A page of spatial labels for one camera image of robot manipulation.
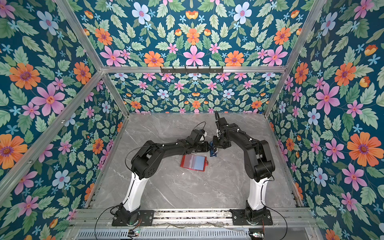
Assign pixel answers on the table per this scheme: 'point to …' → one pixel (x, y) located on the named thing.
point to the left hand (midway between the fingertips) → (213, 144)
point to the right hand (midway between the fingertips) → (217, 144)
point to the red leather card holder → (198, 163)
